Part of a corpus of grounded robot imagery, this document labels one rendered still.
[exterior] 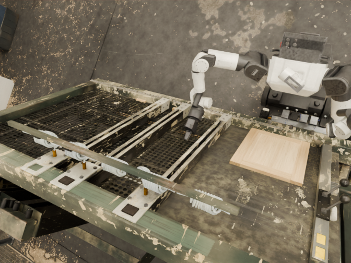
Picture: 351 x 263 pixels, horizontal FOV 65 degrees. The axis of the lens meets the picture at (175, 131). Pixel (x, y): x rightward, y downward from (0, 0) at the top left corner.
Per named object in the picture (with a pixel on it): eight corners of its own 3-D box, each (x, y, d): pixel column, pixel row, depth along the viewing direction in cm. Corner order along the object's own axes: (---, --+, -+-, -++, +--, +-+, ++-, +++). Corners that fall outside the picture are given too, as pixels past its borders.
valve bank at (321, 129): (333, 121, 200) (339, 115, 178) (327, 140, 200) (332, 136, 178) (263, 105, 220) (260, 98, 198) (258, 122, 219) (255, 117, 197)
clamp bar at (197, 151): (233, 124, 195) (239, 92, 184) (135, 243, 100) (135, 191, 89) (220, 121, 199) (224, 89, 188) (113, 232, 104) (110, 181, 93)
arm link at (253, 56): (238, 48, 154) (263, 52, 153) (234, 61, 161) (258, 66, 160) (238, 59, 146) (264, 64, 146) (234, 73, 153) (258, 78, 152)
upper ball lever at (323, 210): (325, 213, 117) (352, 196, 109) (325, 218, 114) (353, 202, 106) (318, 206, 117) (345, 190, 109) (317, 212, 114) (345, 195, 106)
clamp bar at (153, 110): (171, 108, 214) (173, 78, 203) (39, 194, 119) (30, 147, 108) (160, 105, 218) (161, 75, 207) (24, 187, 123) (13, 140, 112)
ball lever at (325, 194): (326, 196, 127) (351, 181, 119) (325, 201, 124) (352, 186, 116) (319, 191, 127) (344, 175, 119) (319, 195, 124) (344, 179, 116)
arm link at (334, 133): (334, 135, 135) (329, 143, 152) (359, 133, 131) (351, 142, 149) (331, 114, 138) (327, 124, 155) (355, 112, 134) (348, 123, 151)
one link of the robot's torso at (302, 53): (278, 32, 167) (267, 29, 136) (341, 39, 153) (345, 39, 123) (266, 81, 177) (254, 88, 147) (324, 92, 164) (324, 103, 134)
